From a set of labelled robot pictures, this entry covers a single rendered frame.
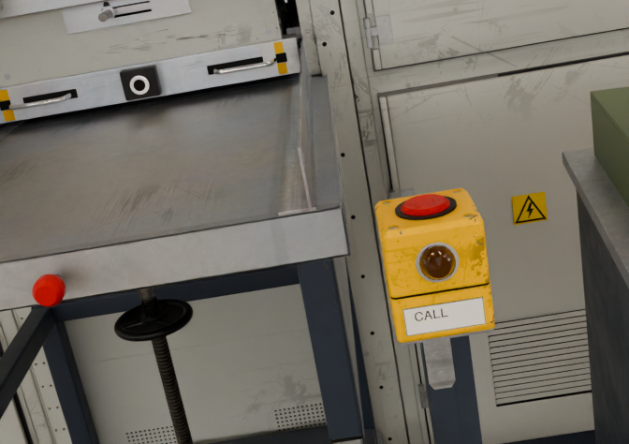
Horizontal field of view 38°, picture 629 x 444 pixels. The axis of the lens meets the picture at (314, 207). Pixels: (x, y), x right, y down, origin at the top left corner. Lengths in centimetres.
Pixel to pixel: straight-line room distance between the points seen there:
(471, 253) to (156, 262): 38
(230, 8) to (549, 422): 100
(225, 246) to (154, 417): 95
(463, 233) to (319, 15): 92
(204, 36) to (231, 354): 61
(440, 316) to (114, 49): 99
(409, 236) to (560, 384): 119
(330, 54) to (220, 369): 64
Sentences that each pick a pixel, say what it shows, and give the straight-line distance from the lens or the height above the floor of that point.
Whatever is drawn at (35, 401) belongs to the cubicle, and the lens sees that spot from 191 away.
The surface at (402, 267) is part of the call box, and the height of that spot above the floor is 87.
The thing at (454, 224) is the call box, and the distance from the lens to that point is 71.
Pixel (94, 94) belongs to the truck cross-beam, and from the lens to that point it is 161.
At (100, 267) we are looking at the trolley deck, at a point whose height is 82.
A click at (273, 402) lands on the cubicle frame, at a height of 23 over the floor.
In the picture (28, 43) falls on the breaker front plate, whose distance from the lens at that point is 163.
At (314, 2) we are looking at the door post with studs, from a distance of 158.
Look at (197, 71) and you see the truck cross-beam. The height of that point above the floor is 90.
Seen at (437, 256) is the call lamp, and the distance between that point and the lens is 70.
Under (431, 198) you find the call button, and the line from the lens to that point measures 75.
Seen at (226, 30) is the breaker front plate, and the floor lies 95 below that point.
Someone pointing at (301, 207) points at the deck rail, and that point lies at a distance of 94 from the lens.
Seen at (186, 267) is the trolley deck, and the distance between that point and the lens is 97.
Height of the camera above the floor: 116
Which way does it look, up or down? 19 degrees down
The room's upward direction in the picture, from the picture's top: 10 degrees counter-clockwise
